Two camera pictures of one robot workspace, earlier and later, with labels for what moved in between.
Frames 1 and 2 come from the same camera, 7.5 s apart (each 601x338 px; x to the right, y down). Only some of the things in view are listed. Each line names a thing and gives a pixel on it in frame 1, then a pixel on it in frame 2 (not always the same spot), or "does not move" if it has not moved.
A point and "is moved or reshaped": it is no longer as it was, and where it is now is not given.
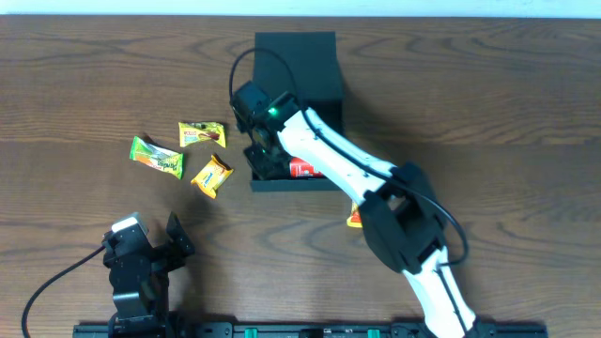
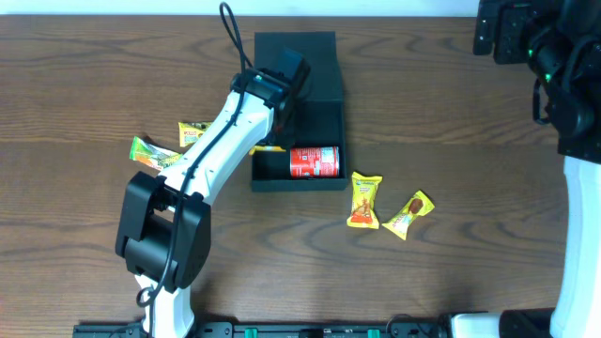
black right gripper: (260, 170) -> (516, 17)
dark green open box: (315, 58) does not move
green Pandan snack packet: (162, 159) does not move
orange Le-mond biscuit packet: (213, 176) is moved or reshaped
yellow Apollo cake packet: (194, 132) does not move
